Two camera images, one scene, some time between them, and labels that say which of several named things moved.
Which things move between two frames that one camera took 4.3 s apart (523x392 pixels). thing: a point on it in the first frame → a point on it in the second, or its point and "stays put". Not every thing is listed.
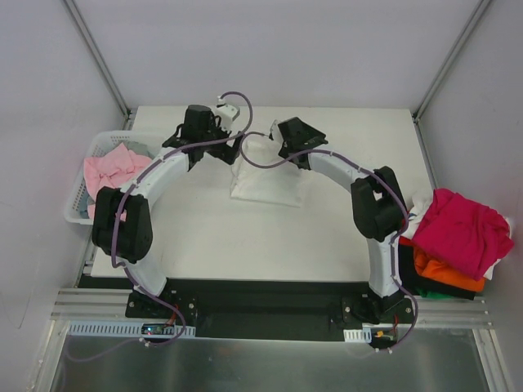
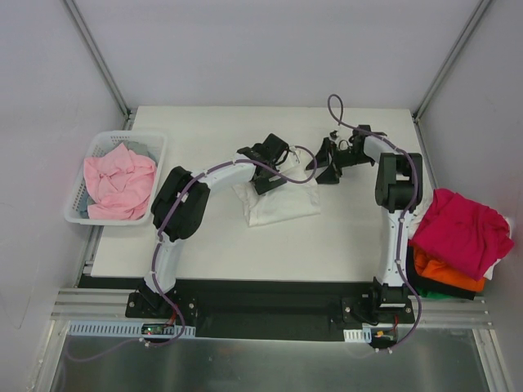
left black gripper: (225, 151) → (267, 180)
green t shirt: (429, 294) stays put
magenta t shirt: (464, 234) stays put
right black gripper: (302, 139) → (334, 159)
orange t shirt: (435, 272) stays put
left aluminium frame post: (100, 63) stays put
